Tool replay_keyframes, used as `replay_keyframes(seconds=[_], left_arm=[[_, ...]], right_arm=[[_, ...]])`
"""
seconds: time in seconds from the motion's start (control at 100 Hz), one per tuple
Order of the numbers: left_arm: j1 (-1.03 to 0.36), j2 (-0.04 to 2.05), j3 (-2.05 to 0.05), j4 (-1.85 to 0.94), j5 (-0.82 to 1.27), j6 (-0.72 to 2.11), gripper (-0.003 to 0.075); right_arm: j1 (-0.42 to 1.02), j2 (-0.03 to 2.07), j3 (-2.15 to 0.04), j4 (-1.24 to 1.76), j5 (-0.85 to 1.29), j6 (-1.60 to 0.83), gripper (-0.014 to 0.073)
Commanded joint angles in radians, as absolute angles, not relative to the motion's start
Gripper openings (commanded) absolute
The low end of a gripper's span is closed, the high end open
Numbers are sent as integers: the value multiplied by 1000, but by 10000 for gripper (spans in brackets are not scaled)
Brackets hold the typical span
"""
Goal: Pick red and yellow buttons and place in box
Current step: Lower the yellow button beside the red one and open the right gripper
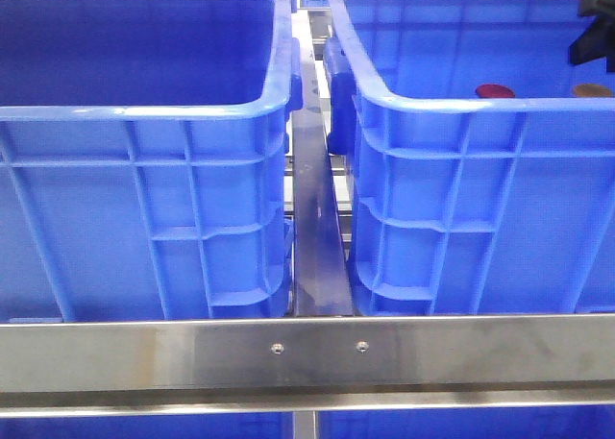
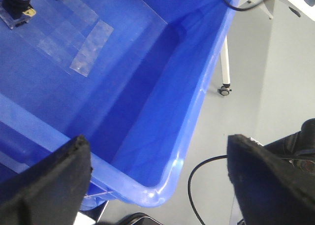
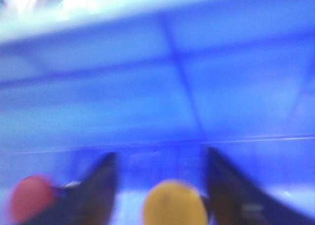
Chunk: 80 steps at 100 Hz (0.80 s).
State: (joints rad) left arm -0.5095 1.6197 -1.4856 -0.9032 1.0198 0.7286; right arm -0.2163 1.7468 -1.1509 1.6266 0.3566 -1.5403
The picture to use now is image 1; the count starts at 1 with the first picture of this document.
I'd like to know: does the blue bin front left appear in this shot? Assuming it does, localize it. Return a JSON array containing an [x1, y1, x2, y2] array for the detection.
[[1, 0, 302, 324]]

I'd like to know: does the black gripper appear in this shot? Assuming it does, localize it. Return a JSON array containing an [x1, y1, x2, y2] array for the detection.
[[568, 0, 614, 72]]

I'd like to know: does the steel divider bar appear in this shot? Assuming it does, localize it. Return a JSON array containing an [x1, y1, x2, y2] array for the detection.
[[292, 108, 354, 317]]

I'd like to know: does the steel front rail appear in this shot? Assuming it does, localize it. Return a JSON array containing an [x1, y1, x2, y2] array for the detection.
[[1, 314, 614, 418]]

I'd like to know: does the blue bin front right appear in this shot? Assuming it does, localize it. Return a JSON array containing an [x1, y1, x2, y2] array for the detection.
[[330, 0, 614, 316]]

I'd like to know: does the rail screw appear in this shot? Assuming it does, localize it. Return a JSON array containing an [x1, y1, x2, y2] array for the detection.
[[271, 343, 284, 354], [356, 341, 369, 354]]

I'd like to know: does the yellow push button tall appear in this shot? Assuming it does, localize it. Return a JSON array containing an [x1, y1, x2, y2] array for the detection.
[[572, 83, 614, 98]]

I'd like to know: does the red push button tall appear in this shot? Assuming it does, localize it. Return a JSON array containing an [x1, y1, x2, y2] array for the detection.
[[475, 84, 516, 99]]

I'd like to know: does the right rail screw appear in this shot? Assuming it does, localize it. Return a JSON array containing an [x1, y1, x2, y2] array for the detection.
[[356, 341, 369, 354]]

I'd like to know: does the left rail screw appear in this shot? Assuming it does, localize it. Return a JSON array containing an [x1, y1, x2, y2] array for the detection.
[[271, 343, 284, 354]]

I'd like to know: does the lower shelf blue bin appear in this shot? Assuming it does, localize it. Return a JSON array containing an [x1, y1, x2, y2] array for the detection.
[[1, 413, 293, 438]]

